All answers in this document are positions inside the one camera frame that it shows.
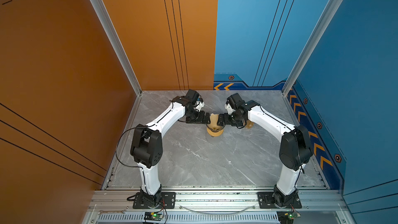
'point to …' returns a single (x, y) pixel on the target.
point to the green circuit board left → (153, 216)
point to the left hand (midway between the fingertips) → (204, 120)
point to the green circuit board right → (287, 216)
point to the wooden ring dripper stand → (213, 134)
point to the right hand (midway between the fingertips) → (223, 123)
